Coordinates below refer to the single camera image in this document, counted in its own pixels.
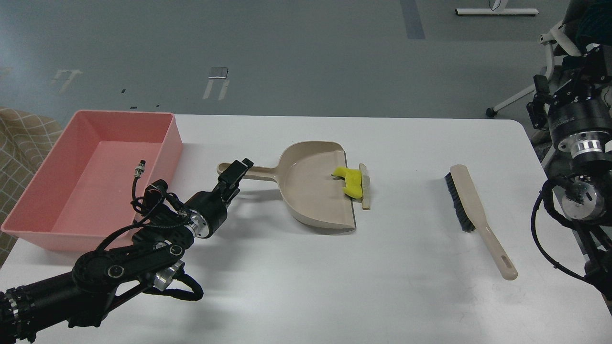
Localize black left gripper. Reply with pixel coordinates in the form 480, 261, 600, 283
186, 158, 254, 238

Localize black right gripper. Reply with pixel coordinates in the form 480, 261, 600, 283
526, 45, 611, 158

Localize beige plastic dustpan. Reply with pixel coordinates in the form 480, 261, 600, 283
243, 141, 356, 233

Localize yellow foam scrap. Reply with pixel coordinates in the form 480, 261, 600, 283
332, 166, 364, 199

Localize beige foam strip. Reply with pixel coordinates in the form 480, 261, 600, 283
359, 163, 372, 210

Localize beige brush with black bristles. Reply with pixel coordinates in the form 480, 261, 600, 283
445, 165, 518, 281

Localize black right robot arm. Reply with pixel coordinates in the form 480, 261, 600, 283
526, 43, 612, 301

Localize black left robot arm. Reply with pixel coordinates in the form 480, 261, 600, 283
1, 159, 253, 344

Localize pink plastic bin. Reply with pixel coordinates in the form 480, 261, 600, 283
1, 110, 182, 252

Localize white office chair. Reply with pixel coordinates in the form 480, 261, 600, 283
486, 0, 612, 144

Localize white stand base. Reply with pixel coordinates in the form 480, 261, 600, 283
455, 0, 539, 17

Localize beige checkered cloth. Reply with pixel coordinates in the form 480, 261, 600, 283
0, 107, 64, 266

